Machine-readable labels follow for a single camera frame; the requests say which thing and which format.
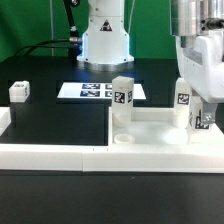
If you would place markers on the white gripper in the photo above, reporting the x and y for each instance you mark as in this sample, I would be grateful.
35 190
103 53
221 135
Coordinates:
202 66

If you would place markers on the white square tabletop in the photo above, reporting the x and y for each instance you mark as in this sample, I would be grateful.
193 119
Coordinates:
157 126

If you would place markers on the white U-shaped fence obstacle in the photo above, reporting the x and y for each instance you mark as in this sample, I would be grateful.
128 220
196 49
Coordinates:
193 158

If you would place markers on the white AprilTag base sheet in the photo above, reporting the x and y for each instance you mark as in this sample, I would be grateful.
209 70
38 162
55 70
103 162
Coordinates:
75 90

